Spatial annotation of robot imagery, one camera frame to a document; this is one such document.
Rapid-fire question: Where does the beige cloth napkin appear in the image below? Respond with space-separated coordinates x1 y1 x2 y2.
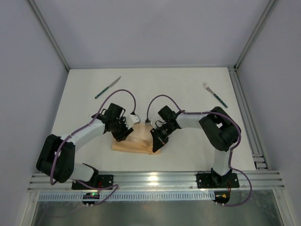
111 124 161 155

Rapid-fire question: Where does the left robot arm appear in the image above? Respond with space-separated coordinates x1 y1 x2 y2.
36 103 140 184

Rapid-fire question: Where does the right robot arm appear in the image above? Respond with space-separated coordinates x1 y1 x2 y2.
150 106 241 187

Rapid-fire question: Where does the left controller board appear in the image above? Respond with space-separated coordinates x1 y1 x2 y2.
82 192 100 207

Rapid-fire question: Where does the controller board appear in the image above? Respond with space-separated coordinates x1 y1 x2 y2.
82 192 100 207
213 192 230 206

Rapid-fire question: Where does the right controller board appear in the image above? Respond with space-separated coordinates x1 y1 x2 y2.
213 192 230 206

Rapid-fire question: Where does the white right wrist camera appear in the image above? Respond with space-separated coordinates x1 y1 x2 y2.
145 119 153 128

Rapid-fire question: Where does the green handled knife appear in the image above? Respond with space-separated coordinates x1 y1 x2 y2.
95 76 121 99

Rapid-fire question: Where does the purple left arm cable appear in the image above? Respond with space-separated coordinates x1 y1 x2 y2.
49 89 137 218

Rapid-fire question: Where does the front aluminium rail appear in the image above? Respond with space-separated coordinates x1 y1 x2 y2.
27 170 285 192

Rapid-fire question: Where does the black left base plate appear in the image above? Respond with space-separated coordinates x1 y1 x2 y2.
71 174 114 190

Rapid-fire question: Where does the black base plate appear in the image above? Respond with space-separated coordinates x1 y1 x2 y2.
71 174 114 190
196 172 240 189

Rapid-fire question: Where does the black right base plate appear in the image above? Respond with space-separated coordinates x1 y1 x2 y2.
196 172 240 189

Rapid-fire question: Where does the green handled fork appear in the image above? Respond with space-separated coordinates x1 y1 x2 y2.
203 82 228 108

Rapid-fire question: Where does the slotted cable duct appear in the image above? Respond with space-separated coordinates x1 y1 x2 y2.
38 190 214 202

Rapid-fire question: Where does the aluminium frame rail right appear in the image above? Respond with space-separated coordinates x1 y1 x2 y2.
228 66 270 170

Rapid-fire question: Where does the left rear aluminium post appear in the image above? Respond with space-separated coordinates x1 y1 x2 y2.
26 0 71 72

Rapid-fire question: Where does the aluminium post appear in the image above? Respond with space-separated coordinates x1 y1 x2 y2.
234 0 278 71
26 0 71 72

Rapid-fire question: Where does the right rear aluminium post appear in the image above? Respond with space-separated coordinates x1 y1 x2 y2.
234 0 278 71

